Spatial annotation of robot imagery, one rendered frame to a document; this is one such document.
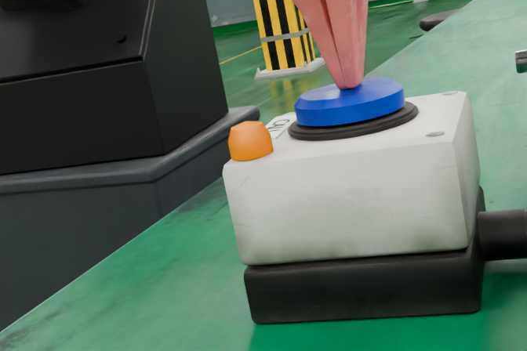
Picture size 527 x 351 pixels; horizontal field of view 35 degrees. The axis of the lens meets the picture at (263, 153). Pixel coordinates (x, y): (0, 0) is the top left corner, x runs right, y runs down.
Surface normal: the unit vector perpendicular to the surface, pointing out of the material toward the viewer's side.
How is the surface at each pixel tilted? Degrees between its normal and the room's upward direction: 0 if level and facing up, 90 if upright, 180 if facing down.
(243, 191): 90
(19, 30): 45
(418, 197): 90
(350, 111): 90
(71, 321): 0
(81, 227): 90
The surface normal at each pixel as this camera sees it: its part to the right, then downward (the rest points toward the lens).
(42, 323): -0.19, -0.96
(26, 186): -0.39, 0.28
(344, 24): -0.19, 0.59
